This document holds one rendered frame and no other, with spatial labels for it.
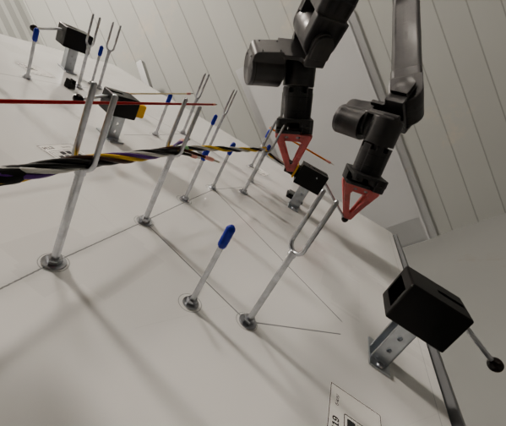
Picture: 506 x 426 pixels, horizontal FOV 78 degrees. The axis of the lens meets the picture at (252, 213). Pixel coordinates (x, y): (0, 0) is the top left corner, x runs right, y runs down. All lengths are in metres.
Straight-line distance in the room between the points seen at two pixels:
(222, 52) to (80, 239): 3.16
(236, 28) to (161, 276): 3.21
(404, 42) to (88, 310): 0.73
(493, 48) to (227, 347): 3.37
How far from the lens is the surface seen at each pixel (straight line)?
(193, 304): 0.29
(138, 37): 3.81
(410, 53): 0.76
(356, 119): 0.65
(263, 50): 0.57
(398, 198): 3.20
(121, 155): 0.26
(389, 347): 0.38
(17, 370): 0.23
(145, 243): 0.34
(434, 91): 3.30
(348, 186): 0.63
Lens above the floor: 1.17
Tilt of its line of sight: 6 degrees down
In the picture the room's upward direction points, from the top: 23 degrees counter-clockwise
